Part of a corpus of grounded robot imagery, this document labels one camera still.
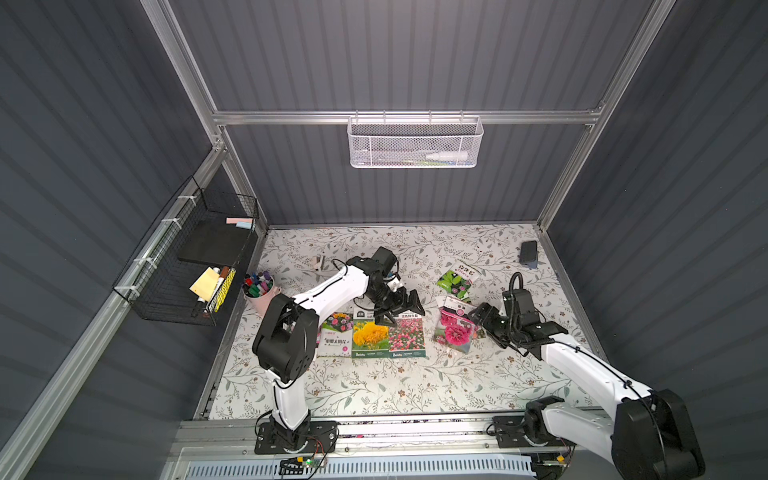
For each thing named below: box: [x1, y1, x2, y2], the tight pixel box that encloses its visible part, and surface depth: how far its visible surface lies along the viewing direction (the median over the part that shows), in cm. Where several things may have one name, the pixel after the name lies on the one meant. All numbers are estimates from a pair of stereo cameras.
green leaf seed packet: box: [436, 262, 481, 303], surface depth 104 cm
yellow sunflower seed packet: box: [352, 309, 389, 358], surface depth 91 cm
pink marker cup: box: [243, 270, 281, 317], surface depth 91 cm
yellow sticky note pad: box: [189, 266, 220, 302], surface depth 70 cm
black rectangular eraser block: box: [519, 240, 538, 269], surface depth 110 cm
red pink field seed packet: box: [388, 310, 426, 358], surface depth 92 cm
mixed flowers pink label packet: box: [316, 312, 353, 357], surface depth 93 cm
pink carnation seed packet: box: [434, 295, 477, 354], surface depth 94 cm
